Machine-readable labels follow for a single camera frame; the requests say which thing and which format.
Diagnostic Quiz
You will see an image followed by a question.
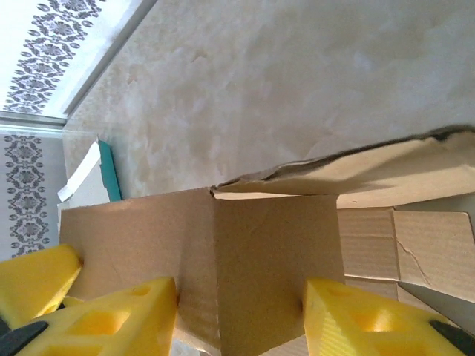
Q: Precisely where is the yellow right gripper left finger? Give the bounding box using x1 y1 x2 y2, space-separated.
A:
0 276 178 356

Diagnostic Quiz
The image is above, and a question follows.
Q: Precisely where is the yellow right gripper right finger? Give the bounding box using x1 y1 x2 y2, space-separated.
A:
304 277 475 356

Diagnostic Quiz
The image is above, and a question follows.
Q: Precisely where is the white and teal paper box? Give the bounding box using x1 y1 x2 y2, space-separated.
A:
56 135 123 204

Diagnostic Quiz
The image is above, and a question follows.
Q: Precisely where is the brown cardboard box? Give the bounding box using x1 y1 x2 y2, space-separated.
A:
60 125 475 356

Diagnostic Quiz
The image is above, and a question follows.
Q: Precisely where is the aluminium left frame post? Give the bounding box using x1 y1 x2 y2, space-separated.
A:
0 113 68 136

